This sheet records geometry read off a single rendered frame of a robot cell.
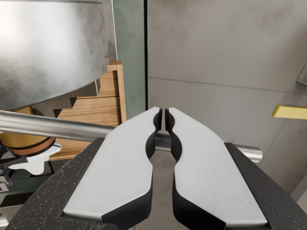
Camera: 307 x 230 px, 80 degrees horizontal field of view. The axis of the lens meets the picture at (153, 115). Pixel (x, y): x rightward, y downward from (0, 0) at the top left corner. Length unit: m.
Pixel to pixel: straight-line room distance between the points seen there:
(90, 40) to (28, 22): 0.07
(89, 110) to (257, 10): 1.45
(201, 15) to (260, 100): 1.00
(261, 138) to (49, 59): 2.29
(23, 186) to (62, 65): 0.63
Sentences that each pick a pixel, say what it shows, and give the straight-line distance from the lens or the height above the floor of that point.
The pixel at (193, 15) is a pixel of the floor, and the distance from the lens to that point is 1.49.
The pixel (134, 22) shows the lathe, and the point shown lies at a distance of 0.86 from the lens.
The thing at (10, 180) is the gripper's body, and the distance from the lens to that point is 0.47.
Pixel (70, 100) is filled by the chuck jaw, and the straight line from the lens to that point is 0.33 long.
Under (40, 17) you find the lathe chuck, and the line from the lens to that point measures 0.21.
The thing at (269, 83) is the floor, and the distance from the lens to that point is 2.01.
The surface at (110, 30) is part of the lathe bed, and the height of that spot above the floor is 0.87.
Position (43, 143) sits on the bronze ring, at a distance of 0.39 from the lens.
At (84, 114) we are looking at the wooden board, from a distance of 0.59.
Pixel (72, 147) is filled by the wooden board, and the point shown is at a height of 0.88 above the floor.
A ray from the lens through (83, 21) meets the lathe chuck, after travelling 0.24.
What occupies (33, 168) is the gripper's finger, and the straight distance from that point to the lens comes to 0.44.
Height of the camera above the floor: 1.39
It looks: 58 degrees down
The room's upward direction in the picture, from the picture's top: 161 degrees clockwise
